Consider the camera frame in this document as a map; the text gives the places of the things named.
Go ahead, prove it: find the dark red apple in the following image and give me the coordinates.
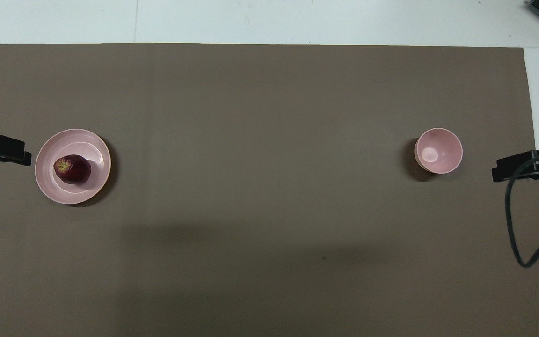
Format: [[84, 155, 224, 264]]
[[53, 154, 92, 184]]

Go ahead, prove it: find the pink plate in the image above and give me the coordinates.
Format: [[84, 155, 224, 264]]
[[35, 129, 111, 205]]

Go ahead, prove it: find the pink bowl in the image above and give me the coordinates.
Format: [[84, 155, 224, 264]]
[[414, 128, 463, 175]]

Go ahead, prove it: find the brown table mat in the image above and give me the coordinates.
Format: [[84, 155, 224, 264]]
[[0, 43, 539, 337]]

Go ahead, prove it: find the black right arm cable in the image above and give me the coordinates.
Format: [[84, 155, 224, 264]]
[[505, 147, 539, 269]]

